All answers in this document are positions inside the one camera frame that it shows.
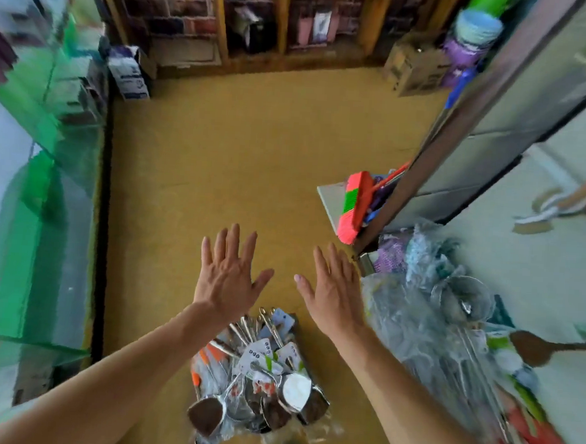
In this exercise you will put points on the dark wooden spatula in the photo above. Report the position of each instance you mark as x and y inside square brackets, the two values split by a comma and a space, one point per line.
[535, 347]

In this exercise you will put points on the person's left forearm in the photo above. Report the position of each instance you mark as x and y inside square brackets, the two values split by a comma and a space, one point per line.
[104, 391]

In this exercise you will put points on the stack of plastic basins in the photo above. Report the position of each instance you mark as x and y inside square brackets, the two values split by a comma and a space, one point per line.
[475, 37]

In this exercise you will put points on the person's right hand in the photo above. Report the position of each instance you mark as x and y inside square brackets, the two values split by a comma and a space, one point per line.
[336, 301]

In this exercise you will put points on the wooden bookshelf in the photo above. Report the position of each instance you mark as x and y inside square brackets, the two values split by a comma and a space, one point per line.
[266, 20]

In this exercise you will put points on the pile of packaged utensils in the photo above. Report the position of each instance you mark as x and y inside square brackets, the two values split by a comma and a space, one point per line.
[258, 391]

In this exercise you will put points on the white blue printed box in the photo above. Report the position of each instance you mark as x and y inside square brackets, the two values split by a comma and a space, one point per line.
[129, 71]

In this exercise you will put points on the wooden brushes hanging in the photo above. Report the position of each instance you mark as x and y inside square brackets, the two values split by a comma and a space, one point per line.
[561, 208]

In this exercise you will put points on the small brown cardboard box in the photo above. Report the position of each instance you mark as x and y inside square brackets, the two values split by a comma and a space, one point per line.
[417, 64]

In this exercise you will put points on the white flat board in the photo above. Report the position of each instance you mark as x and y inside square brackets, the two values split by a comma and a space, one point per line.
[332, 202]

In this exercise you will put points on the pink green broom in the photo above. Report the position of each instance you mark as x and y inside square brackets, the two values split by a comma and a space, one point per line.
[468, 121]
[355, 205]

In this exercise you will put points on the pile of plastic wrapped utensils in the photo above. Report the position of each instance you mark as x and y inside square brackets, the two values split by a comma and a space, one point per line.
[425, 327]

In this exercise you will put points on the person's left hand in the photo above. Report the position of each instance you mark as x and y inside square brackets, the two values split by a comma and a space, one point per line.
[228, 280]

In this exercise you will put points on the person's right forearm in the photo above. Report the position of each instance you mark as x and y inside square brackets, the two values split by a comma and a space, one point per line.
[420, 415]

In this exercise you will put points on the large steel strainer ladle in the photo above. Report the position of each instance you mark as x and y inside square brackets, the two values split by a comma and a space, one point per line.
[464, 299]

